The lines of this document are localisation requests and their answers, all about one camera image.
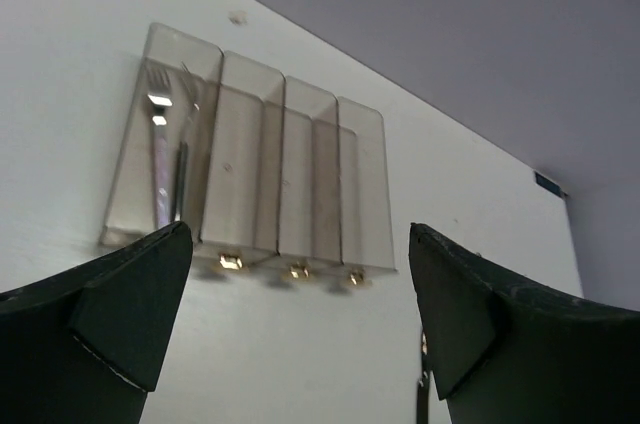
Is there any smoky clear container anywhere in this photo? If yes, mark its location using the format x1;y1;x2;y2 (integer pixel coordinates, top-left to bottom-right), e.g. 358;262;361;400
338;97;396;287
278;76;341;280
198;51;285;271
100;23;223;247

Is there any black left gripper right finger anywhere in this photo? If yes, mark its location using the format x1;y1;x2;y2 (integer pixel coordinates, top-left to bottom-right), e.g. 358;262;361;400
409;224;639;423

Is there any blue label sticker right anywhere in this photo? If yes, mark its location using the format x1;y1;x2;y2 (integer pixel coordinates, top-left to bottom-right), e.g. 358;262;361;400
534;171;568;199

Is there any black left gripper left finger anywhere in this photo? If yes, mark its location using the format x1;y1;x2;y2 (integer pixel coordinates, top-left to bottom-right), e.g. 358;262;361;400
1;222;193;423

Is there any fork with pink handle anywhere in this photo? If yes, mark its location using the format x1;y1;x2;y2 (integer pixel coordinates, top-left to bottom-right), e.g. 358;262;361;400
145;64;173;229

